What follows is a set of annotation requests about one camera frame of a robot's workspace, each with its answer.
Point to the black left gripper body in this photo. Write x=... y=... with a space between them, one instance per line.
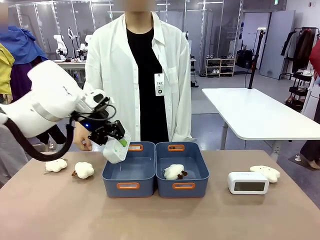
x=96 y=123

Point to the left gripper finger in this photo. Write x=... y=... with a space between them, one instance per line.
x=119 y=132
x=98 y=138

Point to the white sheep plush brown face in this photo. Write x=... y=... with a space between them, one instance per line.
x=173 y=172
x=83 y=170

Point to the white plush toy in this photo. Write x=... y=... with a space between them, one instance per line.
x=56 y=165

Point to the white plush toy dotted face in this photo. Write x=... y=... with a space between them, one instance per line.
x=267 y=172

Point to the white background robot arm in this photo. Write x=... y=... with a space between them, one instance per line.
x=83 y=47
x=60 y=46

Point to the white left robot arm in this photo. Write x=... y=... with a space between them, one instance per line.
x=50 y=100

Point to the person's right hand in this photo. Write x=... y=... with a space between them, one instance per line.
x=81 y=140

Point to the white name badge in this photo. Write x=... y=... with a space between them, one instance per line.
x=160 y=85

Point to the person in white shirt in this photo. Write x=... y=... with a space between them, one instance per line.
x=147 y=75

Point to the white background work table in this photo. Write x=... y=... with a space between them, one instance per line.
x=72 y=63

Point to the mannequin in blue purple clothes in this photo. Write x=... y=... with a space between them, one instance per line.
x=22 y=50

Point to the mannequin in yellow top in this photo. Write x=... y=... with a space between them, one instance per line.
x=5 y=67

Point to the wooden shoe rack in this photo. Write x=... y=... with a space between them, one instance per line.
x=220 y=67

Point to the white office table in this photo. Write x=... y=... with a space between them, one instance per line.
x=257 y=112

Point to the black suitcase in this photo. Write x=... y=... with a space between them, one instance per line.
x=245 y=58

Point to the black tripod pole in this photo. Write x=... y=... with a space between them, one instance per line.
x=255 y=60

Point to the black utility cart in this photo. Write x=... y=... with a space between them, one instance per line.
x=300 y=90

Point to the bystander leg dark trousers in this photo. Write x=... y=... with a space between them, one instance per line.
x=311 y=152

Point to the clothes rack with coats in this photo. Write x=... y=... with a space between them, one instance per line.
x=300 y=47

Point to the red garment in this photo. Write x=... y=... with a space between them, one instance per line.
x=315 y=60

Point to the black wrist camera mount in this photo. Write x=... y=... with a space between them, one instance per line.
x=100 y=100

